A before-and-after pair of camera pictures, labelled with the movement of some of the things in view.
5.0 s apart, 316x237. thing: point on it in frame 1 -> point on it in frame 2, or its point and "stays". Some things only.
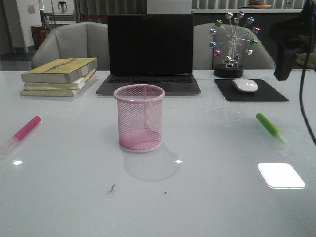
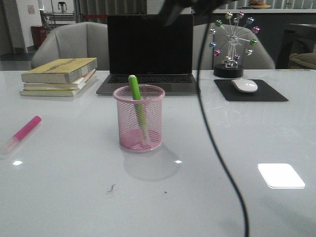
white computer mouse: [245, 85] stays
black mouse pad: [264, 93] stays
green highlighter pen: [265, 122] -> [138, 100]
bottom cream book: [53, 93] stays
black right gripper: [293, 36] -> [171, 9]
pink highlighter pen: [18, 137] stays
